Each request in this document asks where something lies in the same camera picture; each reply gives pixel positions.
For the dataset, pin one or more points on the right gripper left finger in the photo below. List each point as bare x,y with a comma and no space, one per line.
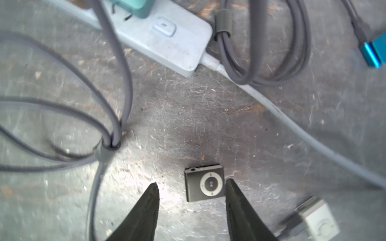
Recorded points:
140,224

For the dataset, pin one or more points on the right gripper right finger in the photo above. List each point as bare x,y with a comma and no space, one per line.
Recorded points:
244,224

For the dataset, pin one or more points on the black mp3 player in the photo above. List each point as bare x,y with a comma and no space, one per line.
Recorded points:
203,183

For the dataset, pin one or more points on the silver mp3 player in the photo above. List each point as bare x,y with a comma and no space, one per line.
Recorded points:
318,218

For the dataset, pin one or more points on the blue mp3 player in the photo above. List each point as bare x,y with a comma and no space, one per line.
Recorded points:
374,52

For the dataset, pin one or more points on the teal USB charger adapter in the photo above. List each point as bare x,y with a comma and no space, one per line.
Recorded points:
138,8

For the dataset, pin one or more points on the white power strip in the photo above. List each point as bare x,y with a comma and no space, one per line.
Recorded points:
170,35

